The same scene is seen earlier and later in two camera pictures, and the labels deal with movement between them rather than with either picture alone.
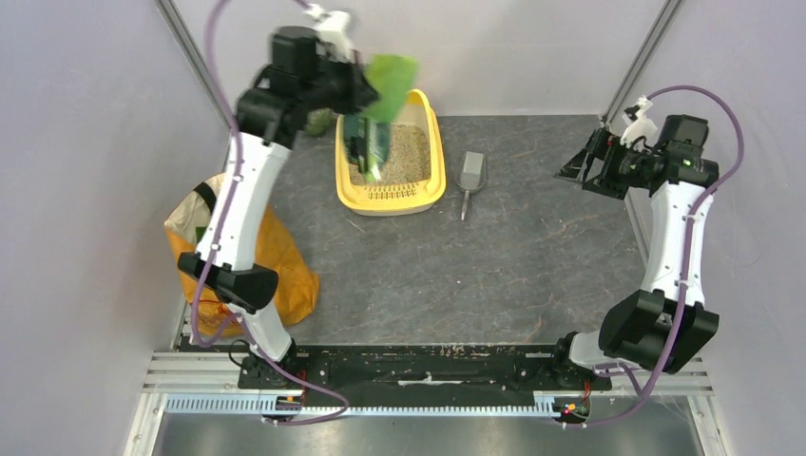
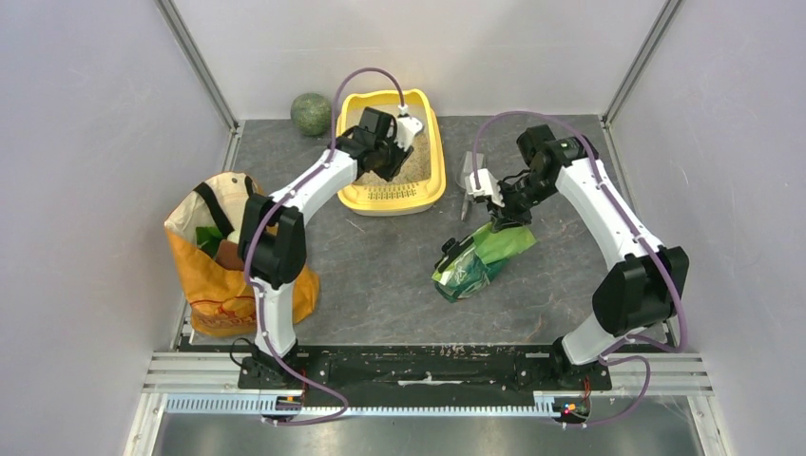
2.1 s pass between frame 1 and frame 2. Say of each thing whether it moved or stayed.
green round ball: stayed
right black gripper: moved
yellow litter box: stayed
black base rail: stayed
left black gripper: moved
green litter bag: moved
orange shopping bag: stayed
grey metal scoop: stayed
